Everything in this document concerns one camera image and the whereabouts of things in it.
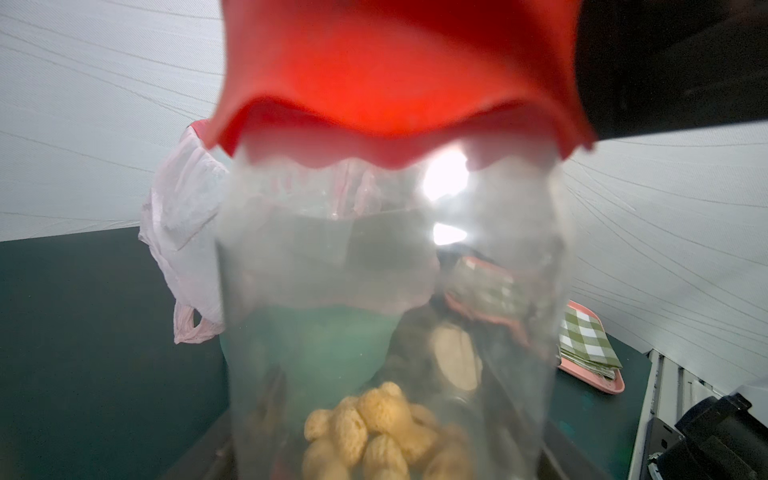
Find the green checkered cloth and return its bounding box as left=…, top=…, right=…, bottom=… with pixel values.
left=559, top=301, right=622, bottom=380

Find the mint green trash bin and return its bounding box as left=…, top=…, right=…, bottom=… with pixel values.
left=218, top=333, right=230, bottom=389

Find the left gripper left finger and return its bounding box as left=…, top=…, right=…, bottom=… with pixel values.
left=159, top=410, right=232, bottom=480

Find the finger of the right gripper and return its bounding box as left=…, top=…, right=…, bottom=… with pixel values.
left=576, top=0, right=767, bottom=140

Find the pink tray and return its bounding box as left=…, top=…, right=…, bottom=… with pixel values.
left=559, top=307, right=625, bottom=395

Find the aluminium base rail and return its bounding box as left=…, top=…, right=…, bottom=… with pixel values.
left=627, top=350, right=722, bottom=479

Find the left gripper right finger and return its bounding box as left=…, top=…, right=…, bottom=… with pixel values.
left=539, top=421, right=610, bottom=480

